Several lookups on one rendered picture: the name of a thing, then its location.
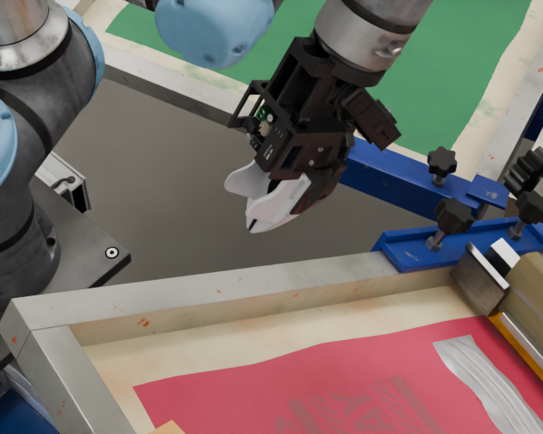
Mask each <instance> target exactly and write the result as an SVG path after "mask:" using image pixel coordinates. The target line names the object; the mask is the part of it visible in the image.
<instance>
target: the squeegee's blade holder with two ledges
mask: <svg viewBox="0 0 543 434"><path fill-rule="evenodd" d="M498 319H499V320H500V321H501V322H502V323H503V324H504V326H505V327H506V328H507V329H508V330H509V331H510V333H511V334H512V335H513V336H514V337H515V339H516V340H517V341H518V342H519V343H520V344H521V346H522V347H523V348H524V349H525V350H526V351H527V353H528V354H529V355H530V356H531V357H532V358H533V359H534V360H535V362H537V363H538V364H539V366H540V367H541V368H542V369H543V349H542V348H541V347H540V346H539V345H538V344H537V342H536V341H535V340H534V339H533V338H532V337H531V335H530V334H529V333H528V332H527V331H526V330H525V329H524V327H523V326H522V325H521V324H520V323H519V322H518V320H517V319H516V318H515V317H514V316H513V315H512V313H511V312H510V311H508V312H503V313H502V314H501V315H500V317H499V318H498Z"/></svg>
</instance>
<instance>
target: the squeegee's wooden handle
mask: <svg viewBox="0 0 543 434"><path fill-rule="evenodd" d="M504 280H505V281H506V282H507V284H508V285H509V288H510V292H509V294H508V295H507V296H506V298H505V299H504V300H503V302H502V303H501V304H500V306H499V307H498V308H497V309H498V310H499V311H500V313H503V312H508V311H510V312H511V313H512V315H513V316H514V317H515V318H516V319H517V320H518V322H519V323H520V324H521V325H522V326H523V327H524V329H525V330H526V331H527V332H528V333H529V334H530V335H531V337H532V338H533V339H534V340H535V341H536V342H537V344H538V345H539V346H540V347H541V348H542V349H543V257H542V256H541V255H540V254H539V253H538V252H529V253H527V254H525V255H523V256H522V257H521V258H520V259H519V260H518V262H517V263H516V264H515V266H514V267H513V268H512V269H511V271H510V272H509V273H508V274H507V275H506V276H505V277H504Z"/></svg>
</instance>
